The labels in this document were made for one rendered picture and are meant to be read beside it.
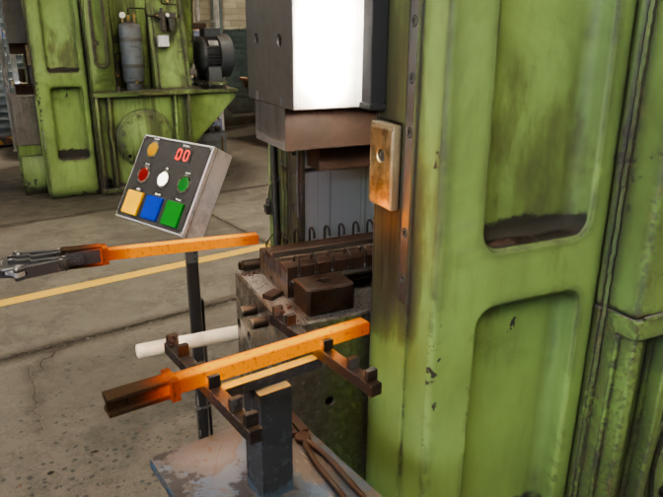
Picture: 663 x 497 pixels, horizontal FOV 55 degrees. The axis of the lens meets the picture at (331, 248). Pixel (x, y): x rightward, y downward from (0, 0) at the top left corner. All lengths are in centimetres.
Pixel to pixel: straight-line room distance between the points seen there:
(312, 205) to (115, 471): 130
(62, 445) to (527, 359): 186
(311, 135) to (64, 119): 507
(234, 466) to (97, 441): 154
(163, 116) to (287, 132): 507
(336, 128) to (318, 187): 34
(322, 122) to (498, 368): 68
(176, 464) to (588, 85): 109
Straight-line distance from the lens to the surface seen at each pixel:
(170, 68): 653
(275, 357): 106
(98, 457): 268
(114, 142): 640
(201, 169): 192
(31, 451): 280
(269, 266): 164
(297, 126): 145
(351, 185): 184
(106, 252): 146
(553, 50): 136
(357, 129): 151
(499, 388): 153
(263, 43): 154
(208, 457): 129
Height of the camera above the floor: 154
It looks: 19 degrees down
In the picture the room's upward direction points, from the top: straight up
